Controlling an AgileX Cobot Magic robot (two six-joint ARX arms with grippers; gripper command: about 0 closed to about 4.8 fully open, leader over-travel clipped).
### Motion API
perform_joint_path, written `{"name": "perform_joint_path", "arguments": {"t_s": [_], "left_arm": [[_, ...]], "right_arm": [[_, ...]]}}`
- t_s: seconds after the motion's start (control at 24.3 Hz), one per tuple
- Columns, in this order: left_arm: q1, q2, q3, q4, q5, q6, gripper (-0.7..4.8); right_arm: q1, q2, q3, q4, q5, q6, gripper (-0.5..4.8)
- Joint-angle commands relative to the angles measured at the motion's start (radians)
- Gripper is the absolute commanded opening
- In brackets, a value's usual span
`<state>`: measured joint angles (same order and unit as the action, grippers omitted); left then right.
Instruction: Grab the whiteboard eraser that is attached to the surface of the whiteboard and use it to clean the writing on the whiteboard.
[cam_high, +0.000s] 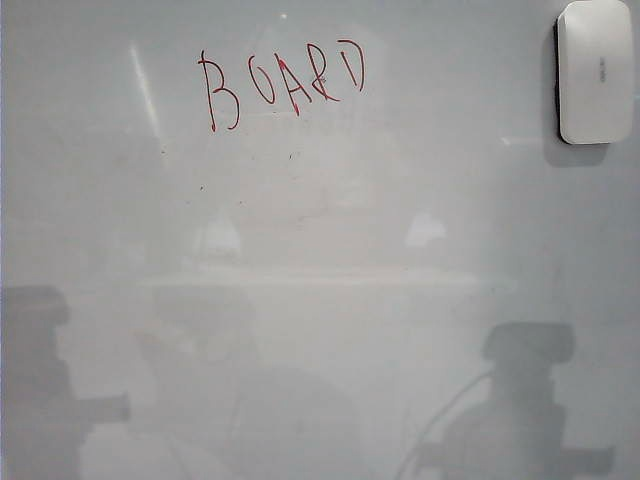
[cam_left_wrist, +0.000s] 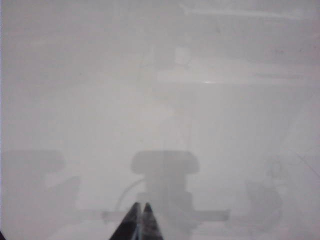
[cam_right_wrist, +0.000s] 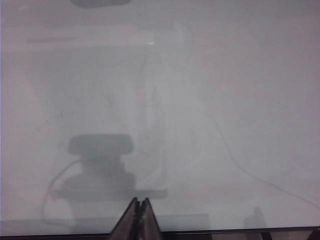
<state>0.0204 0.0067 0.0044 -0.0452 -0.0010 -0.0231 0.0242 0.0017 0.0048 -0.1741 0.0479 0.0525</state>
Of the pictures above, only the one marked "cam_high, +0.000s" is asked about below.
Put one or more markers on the red marker writing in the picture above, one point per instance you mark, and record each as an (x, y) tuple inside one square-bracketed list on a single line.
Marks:
[(218, 90)]

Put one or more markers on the grey glass whiteboard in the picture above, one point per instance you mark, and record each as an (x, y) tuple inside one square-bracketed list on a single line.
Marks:
[(320, 300)]

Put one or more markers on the white rectangular whiteboard eraser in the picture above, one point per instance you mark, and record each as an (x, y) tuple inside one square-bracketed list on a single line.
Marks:
[(595, 75)]

